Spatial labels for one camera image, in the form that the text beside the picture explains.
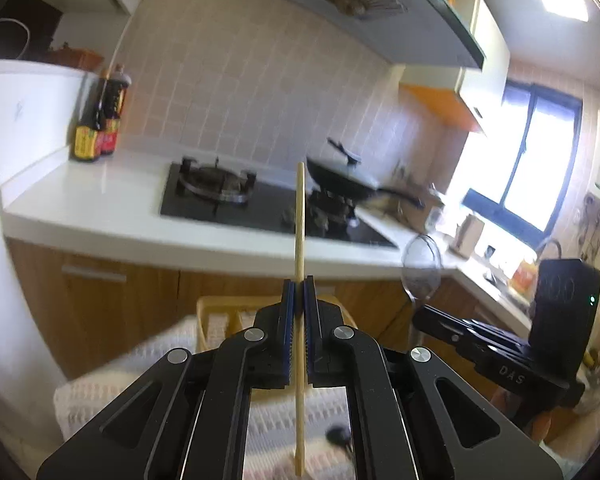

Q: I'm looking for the dark utensil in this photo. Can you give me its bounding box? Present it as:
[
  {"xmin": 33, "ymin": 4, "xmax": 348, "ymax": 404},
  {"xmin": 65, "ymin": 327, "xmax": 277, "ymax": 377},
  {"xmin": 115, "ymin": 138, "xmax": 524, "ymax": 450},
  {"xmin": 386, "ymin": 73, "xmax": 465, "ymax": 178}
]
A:
[{"xmin": 326, "ymin": 425, "xmax": 355, "ymax": 461}]

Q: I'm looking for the wall cabinet with orange underside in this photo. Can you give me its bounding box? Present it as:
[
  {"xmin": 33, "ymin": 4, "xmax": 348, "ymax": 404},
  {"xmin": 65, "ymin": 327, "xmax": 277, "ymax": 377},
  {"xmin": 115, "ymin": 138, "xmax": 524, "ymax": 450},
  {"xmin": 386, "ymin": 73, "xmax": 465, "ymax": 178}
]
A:
[{"xmin": 399, "ymin": 0, "xmax": 511, "ymax": 136}]

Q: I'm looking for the orange detergent bottle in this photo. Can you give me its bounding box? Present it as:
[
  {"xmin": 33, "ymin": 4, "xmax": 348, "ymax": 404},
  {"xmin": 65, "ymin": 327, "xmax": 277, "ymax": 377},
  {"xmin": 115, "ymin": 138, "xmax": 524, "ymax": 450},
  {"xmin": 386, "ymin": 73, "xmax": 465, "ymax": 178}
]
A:
[{"xmin": 511, "ymin": 256, "xmax": 539, "ymax": 294}]

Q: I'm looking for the red label sauce bottle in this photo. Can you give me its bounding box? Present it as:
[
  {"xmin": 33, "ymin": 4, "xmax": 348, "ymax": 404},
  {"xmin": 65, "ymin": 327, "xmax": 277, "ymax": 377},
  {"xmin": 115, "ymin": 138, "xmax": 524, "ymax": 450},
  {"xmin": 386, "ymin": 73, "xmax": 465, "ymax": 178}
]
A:
[{"xmin": 101, "ymin": 64, "xmax": 132, "ymax": 157}]

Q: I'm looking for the silver cabinet handle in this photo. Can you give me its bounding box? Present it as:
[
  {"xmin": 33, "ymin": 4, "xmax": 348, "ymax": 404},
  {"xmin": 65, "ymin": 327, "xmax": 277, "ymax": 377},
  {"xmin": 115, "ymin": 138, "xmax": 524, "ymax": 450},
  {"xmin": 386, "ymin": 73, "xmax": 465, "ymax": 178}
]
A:
[{"xmin": 61, "ymin": 265, "xmax": 129, "ymax": 284}]

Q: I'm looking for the yellow plastic utensil basket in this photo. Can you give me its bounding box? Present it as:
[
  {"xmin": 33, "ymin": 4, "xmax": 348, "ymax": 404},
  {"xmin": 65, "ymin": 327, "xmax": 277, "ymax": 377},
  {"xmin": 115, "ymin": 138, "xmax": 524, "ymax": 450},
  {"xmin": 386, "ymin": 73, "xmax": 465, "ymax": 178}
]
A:
[{"xmin": 196, "ymin": 295, "xmax": 357, "ymax": 356}]

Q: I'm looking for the metal sink faucet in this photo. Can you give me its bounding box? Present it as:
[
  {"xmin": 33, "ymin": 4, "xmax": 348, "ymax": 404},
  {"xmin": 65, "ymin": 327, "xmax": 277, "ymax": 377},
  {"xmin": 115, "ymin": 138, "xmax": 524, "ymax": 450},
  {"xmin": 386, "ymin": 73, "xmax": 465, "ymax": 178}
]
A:
[{"xmin": 536, "ymin": 238, "xmax": 564, "ymax": 267}]

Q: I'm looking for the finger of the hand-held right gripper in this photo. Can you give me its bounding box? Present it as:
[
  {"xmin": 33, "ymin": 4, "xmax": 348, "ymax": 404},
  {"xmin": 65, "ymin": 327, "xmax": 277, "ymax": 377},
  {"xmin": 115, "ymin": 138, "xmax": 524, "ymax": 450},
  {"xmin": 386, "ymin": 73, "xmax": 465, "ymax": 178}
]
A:
[
  {"xmin": 422, "ymin": 306, "xmax": 532, "ymax": 345},
  {"xmin": 412, "ymin": 310, "xmax": 531, "ymax": 358}
]

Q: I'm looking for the black glass gas stove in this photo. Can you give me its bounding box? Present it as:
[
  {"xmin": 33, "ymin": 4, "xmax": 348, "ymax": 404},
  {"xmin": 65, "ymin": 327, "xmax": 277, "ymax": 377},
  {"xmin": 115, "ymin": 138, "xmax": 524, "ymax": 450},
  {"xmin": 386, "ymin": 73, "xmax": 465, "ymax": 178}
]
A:
[{"xmin": 160, "ymin": 156, "xmax": 399, "ymax": 250}]

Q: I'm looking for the white wire loop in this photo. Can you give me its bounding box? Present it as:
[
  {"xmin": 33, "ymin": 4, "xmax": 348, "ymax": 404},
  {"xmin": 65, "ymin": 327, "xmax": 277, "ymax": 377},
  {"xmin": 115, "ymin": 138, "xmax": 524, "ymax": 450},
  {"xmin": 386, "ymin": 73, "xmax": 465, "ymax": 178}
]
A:
[{"xmin": 0, "ymin": 18, "xmax": 32, "ymax": 59}]

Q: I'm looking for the person's right hand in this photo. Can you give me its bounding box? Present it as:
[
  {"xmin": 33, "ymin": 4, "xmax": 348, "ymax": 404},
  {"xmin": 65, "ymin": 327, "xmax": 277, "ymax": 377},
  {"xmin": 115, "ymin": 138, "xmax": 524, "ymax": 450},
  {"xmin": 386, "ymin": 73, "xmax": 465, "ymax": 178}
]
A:
[{"xmin": 492, "ymin": 390, "xmax": 553, "ymax": 444}]

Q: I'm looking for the wooden chopstick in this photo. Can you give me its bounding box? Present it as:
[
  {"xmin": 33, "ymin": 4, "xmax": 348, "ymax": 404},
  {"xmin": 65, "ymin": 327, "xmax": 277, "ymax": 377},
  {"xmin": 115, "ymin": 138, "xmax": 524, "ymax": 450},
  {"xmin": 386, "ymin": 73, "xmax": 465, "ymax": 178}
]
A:
[{"xmin": 292, "ymin": 162, "xmax": 309, "ymax": 479}]

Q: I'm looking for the grey range hood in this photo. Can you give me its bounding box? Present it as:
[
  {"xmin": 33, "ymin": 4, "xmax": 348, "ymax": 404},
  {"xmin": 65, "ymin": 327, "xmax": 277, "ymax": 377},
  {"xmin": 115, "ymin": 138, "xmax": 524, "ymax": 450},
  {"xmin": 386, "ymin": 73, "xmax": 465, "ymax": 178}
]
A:
[{"xmin": 227, "ymin": 0, "xmax": 486, "ymax": 70}]

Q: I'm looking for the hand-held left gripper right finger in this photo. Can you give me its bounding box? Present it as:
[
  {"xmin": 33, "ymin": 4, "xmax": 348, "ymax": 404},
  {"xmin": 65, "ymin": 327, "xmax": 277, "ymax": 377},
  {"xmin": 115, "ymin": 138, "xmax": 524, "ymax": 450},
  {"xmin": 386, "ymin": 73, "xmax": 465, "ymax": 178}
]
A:
[{"xmin": 302, "ymin": 275, "xmax": 564, "ymax": 480}]

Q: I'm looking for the black wok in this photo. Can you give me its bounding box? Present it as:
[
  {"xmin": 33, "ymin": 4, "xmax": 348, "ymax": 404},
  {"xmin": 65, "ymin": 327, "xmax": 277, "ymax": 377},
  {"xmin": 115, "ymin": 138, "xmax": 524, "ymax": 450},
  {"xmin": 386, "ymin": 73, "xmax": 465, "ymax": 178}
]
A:
[{"xmin": 306, "ymin": 156, "xmax": 426, "ymax": 211}]

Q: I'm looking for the dark framed window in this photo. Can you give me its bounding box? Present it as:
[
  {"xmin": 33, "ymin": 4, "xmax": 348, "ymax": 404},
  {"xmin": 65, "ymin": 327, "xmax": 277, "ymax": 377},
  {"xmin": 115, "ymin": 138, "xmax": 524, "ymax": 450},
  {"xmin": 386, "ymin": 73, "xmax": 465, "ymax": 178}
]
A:
[{"xmin": 462, "ymin": 82, "xmax": 584, "ymax": 250}]

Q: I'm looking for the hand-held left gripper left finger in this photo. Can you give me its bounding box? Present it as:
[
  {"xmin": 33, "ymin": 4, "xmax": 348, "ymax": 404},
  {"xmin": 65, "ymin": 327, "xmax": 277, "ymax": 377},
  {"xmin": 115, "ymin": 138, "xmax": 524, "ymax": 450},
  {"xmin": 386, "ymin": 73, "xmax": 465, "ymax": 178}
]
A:
[{"xmin": 36, "ymin": 279, "xmax": 298, "ymax": 480}]

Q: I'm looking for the dark soy sauce bottle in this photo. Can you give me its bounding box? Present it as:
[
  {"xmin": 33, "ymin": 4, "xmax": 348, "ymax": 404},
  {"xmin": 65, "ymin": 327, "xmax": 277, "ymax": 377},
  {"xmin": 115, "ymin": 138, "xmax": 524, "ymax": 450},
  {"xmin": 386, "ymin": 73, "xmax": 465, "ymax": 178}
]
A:
[{"xmin": 70, "ymin": 72, "xmax": 106, "ymax": 163}]

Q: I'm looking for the striped woven mat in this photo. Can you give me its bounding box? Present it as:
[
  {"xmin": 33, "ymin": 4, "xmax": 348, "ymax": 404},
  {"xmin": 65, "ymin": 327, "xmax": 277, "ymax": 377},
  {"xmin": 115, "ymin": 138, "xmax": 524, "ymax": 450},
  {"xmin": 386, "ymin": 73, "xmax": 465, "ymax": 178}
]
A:
[{"xmin": 54, "ymin": 316, "xmax": 366, "ymax": 480}]

